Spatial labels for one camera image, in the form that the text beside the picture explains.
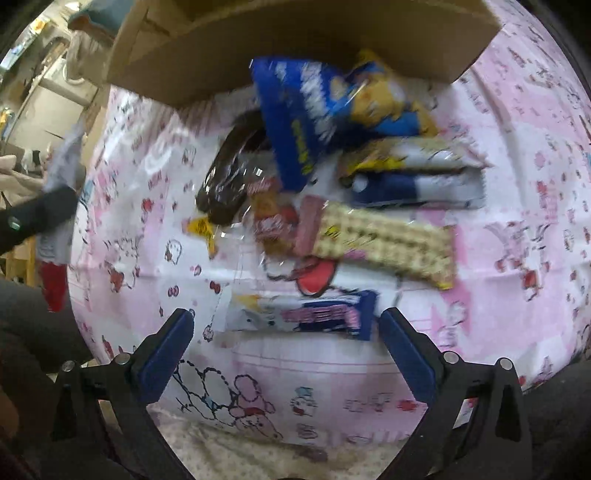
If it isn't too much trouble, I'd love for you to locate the pink printed blanket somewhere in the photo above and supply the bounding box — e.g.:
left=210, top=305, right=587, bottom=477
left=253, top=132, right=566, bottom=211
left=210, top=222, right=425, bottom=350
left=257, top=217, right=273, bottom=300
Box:
left=67, top=0, right=591, bottom=462

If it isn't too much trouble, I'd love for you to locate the large blue chip bag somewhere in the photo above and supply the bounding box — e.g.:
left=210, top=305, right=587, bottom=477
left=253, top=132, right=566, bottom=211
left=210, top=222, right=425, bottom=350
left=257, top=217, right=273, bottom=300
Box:
left=249, top=55, right=352, bottom=193

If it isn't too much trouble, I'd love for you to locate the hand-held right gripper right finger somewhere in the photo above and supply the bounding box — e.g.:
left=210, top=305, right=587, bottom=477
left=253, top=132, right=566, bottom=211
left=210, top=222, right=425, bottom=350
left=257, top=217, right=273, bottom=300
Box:
left=379, top=307, right=536, bottom=480

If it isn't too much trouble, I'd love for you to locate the red and white snack packet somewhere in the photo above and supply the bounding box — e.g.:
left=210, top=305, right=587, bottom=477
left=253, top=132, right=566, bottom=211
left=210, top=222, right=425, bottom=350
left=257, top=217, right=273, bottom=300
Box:
left=36, top=124, right=89, bottom=313

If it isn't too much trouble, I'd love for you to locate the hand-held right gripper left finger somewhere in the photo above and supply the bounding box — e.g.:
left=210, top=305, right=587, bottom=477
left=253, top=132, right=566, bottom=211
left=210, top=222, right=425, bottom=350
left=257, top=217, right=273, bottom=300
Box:
left=48, top=308, right=197, bottom=480

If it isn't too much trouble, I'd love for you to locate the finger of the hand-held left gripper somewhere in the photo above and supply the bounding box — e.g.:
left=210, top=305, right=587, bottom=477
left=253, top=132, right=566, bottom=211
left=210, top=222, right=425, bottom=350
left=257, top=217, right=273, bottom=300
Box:
left=0, top=186, right=78, bottom=258

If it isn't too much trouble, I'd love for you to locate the yellow checkered cracker packet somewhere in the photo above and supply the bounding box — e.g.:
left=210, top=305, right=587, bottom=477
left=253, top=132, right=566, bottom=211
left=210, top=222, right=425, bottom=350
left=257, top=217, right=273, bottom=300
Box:
left=309, top=200, right=458, bottom=291

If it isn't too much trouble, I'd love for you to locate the dark grey clothing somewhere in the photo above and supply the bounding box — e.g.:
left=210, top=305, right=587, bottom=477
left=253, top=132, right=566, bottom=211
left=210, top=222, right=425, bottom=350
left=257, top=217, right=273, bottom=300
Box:
left=0, top=277, right=95, bottom=480

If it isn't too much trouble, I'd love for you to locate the brown cardboard box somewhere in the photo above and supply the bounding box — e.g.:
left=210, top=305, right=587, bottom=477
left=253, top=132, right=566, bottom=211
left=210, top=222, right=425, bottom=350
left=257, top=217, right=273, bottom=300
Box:
left=106, top=0, right=502, bottom=110

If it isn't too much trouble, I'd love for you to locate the pink wafer packet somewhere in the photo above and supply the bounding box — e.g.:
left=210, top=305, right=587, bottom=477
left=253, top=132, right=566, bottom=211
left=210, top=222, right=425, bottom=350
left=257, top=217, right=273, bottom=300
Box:
left=293, top=194, right=331, bottom=257

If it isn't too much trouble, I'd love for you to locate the yellow and white snack packet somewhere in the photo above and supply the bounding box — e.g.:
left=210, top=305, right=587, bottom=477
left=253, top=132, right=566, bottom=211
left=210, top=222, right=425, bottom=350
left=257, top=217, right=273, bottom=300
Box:
left=337, top=136, right=489, bottom=179

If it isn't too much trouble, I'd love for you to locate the small red label packet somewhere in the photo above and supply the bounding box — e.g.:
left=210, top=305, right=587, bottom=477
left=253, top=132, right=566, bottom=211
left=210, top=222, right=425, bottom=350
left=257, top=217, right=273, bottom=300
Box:
left=247, top=178, right=283, bottom=200

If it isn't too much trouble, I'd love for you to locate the white floral bed sheet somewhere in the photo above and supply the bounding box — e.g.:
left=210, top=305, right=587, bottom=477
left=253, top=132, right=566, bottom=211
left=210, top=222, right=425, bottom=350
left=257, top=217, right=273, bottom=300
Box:
left=157, top=410, right=416, bottom=480

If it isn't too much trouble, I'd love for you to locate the teal cushion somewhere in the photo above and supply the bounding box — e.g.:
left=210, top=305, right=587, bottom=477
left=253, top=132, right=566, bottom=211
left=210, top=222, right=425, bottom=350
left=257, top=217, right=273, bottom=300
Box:
left=69, top=7, right=116, bottom=29

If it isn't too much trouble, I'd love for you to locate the dark brown snack packet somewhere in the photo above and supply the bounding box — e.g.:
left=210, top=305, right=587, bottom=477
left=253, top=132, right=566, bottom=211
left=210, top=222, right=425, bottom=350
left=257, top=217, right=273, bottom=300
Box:
left=195, top=111, right=273, bottom=227

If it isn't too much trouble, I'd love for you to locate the blue and white snack packet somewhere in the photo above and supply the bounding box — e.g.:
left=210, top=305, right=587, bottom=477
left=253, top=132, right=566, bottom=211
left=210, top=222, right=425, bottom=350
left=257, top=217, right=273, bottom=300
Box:
left=348, top=168, right=488, bottom=211

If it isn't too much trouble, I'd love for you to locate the small yellow snack packet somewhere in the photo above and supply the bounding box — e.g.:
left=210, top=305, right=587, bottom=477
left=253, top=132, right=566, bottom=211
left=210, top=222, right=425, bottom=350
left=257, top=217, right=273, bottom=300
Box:
left=186, top=216, right=219, bottom=257

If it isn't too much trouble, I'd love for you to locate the white blue pink snack packet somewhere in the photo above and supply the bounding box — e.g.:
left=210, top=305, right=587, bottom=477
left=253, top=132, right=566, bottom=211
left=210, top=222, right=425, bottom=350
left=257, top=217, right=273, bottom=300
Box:
left=224, top=290, right=378, bottom=342

